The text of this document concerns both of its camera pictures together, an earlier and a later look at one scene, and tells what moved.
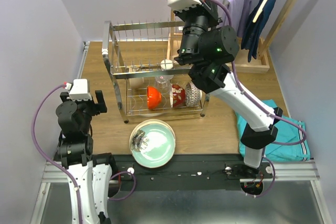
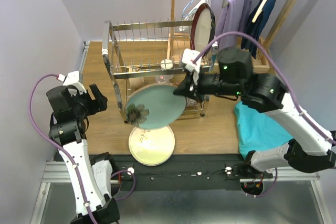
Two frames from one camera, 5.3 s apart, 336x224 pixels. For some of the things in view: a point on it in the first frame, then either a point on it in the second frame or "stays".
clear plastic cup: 163,81 stays
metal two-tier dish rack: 140,55 stays
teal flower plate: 152,143 -> 154,106
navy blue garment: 253,30 stays
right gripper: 210,12 -> 184,88
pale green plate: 153,132 stays
